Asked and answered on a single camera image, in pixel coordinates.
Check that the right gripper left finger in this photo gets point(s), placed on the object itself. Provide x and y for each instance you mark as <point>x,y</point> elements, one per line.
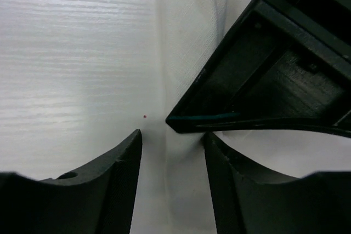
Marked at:
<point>97,197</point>

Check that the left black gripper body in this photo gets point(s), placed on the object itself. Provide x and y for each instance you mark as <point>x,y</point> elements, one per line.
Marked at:
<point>333,15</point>

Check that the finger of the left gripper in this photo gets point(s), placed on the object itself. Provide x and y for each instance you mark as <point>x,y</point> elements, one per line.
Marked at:
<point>274,69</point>

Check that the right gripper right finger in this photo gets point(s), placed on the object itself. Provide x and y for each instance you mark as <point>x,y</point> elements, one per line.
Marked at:
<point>248,197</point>

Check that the white cloth napkin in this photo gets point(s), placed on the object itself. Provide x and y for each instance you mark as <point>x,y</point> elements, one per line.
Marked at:
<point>191,30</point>

